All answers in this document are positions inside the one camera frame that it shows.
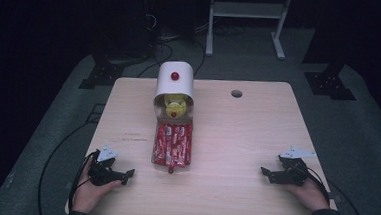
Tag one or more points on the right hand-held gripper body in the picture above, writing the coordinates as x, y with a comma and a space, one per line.
293, 170

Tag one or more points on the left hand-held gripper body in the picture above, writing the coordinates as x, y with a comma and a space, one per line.
102, 174

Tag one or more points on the person's left hand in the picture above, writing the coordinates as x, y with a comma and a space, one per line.
89, 194

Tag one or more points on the person's right hand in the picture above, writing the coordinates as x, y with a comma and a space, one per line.
308, 195

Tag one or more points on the red snack packet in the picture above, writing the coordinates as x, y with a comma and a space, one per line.
186, 144
159, 144
168, 145
177, 146

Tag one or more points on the yellow container with red knob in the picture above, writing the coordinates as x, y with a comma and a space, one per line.
174, 106

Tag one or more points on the black stand base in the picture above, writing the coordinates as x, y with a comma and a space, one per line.
102, 75
328, 85

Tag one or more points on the white box with red knob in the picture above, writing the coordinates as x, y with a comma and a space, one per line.
175, 83

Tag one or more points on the white metal frame stand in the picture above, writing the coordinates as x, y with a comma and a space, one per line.
248, 9

